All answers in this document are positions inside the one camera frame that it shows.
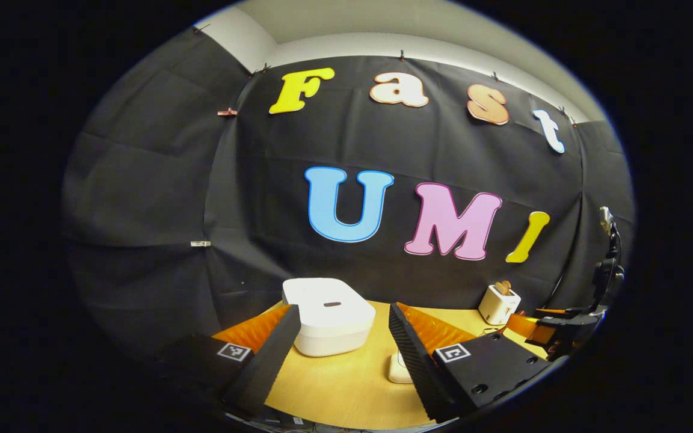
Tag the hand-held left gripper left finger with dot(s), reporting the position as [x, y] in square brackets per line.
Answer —
[274, 355]

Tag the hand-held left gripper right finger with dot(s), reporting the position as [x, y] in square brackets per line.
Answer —
[412, 355]

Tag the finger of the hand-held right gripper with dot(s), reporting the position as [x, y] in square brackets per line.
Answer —
[563, 322]

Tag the white rice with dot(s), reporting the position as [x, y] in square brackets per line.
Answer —
[399, 370]

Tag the white rice cooker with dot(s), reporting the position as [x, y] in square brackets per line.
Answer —
[328, 328]

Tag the toast slice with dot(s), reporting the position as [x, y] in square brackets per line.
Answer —
[507, 286]
[500, 287]

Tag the white toaster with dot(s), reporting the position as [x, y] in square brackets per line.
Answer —
[497, 308]

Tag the white clip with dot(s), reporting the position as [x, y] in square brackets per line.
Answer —
[200, 243]

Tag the black backdrop cloth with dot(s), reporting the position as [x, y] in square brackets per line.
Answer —
[172, 180]

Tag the copper clip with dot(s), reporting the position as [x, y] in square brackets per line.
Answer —
[227, 112]

